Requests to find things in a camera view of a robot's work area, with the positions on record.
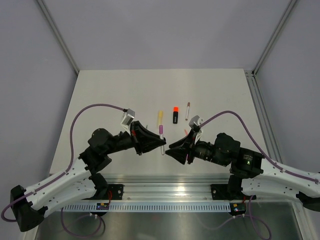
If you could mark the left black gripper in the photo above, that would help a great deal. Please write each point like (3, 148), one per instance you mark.
(143, 139)

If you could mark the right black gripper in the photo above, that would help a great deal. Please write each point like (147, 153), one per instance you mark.
(180, 153)

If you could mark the yellow highlighter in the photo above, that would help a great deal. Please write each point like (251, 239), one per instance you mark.
(160, 118)

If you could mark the black orange highlighter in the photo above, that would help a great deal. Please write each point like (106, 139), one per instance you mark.
(175, 115)

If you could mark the brown capped white pen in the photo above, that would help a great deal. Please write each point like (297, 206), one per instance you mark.
(187, 111)

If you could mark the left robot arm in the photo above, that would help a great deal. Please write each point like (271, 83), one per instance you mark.
(31, 205)

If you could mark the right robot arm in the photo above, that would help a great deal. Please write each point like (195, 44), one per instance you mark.
(251, 173)

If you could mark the right circuit board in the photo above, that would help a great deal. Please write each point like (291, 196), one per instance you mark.
(237, 208)

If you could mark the circuit board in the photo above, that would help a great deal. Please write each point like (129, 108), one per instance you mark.
(102, 206)
(237, 208)

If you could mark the left circuit board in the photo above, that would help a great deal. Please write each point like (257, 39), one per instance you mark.
(102, 206)

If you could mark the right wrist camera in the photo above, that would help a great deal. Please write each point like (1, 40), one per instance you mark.
(194, 124)

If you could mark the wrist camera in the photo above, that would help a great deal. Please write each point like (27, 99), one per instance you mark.
(127, 119)
(194, 124)

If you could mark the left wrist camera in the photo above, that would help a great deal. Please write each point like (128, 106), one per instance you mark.
(127, 119)

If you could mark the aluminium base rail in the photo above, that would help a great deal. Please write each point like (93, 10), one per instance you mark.
(145, 188)

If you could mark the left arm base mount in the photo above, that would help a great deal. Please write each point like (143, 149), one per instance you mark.
(112, 191)

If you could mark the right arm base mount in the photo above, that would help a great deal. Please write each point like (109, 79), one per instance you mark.
(225, 191)

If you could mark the right side aluminium rail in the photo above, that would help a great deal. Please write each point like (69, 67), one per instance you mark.
(263, 119)

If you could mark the white cable duct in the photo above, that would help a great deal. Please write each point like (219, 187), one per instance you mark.
(150, 207)

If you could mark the left frame post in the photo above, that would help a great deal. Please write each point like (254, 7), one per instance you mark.
(43, 8)

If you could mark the frame post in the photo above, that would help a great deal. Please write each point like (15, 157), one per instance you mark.
(280, 26)
(43, 8)

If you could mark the right frame post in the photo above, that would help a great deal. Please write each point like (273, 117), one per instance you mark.
(280, 26)

